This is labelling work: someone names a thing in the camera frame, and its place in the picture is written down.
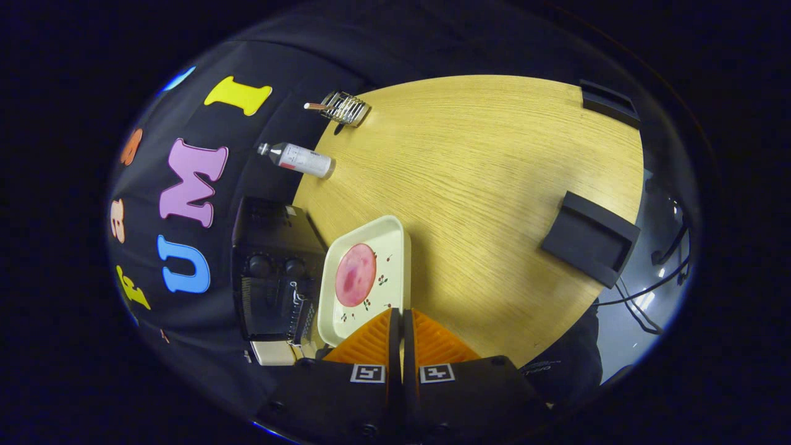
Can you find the black table bracket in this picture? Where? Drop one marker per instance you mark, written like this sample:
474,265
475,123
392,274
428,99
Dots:
609,105
584,241

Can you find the clear plastic bottle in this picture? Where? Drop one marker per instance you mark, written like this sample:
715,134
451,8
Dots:
303,161

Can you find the small white orange stick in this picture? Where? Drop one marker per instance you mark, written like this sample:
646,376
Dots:
314,106

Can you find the person's dark clothing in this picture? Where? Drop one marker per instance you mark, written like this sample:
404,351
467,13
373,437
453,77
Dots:
568,358

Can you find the white toaster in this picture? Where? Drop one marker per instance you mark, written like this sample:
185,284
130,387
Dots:
272,353

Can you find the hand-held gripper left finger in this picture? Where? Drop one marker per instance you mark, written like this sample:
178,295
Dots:
334,402

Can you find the pink round food slice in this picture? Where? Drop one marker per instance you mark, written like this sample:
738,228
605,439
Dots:
355,275

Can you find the black toaster oven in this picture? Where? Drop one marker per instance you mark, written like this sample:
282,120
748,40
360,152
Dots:
272,228

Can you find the black backdrop cloth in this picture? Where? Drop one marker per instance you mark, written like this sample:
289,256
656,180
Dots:
278,62

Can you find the cream patterned tray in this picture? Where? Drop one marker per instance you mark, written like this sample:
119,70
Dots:
389,247

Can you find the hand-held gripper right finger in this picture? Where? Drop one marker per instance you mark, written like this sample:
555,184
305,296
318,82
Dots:
476,395

